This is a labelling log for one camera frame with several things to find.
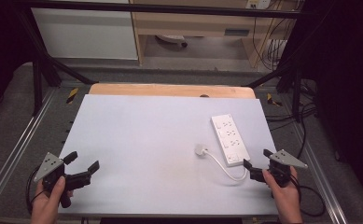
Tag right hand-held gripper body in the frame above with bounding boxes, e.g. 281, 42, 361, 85
249, 148, 309, 189

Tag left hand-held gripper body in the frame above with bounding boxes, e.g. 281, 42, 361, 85
33, 151, 92, 209

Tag person's right hand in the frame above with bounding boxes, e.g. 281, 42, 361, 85
261, 166, 303, 224

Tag person's left hand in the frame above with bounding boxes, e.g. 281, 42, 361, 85
30, 175, 75, 224

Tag white power strip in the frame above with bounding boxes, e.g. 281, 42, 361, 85
210, 113, 251, 168

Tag white plug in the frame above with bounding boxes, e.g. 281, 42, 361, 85
194, 143, 207, 157

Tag white table mat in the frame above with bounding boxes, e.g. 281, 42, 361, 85
58, 94, 280, 217

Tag yellow black tape marker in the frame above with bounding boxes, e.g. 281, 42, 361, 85
266, 92, 283, 107
65, 87, 79, 105

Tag wooden table board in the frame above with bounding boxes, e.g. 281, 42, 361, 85
88, 82, 257, 100

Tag white cabinet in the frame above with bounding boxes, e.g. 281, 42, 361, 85
31, 7, 139, 61

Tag chair base with caster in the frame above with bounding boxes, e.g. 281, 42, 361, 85
155, 34, 188, 49

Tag wooden desk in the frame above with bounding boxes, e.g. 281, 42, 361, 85
129, 0, 296, 69

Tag white power cable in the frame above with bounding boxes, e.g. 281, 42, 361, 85
202, 148, 249, 182

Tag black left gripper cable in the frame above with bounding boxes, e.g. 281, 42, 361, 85
25, 165, 47, 217

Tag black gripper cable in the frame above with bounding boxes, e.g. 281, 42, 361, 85
25, 165, 47, 217
290, 174, 327, 218

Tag aluminium rail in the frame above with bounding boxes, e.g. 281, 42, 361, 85
0, 88, 58, 213
293, 123, 349, 224

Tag black floor cables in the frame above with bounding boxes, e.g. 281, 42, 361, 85
264, 78, 319, 161

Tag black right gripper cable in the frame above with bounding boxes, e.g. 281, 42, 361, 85
290, 174, 327, 218

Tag black metal frame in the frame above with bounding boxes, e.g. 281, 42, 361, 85
13, 0, 305, 123

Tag black hanging cables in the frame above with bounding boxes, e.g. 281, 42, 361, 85
252, 0, 297, 72

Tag wall socket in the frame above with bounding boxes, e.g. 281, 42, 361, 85
245, 0, 272, 10

